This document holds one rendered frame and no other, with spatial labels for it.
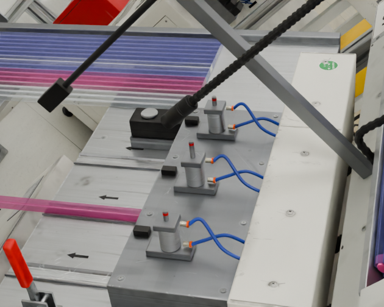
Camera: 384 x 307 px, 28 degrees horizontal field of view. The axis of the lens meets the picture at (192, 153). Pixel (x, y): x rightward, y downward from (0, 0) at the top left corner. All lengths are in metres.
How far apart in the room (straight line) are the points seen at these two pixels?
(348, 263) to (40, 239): 0.39
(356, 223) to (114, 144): 0.41
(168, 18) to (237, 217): 1.44
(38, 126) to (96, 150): 1.44
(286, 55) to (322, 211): 0.49
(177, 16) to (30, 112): 0.62
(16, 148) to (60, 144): 0.18
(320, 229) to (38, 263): 0.34
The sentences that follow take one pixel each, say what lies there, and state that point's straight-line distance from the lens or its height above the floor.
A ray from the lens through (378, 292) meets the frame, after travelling 0.66.
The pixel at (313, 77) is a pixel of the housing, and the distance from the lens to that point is 1.06.
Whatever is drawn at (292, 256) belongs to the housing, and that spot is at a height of 1.30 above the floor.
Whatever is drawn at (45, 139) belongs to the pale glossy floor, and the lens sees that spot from 2.52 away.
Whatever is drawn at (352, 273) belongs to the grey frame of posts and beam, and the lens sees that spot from 0.79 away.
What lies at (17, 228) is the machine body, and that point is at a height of 0.62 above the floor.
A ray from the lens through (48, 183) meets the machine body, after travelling 1.56.
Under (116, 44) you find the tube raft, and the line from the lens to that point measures 1.34.
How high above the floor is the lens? 1.74
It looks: 36 degrees down
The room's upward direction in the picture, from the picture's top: 53 degrees clockwise
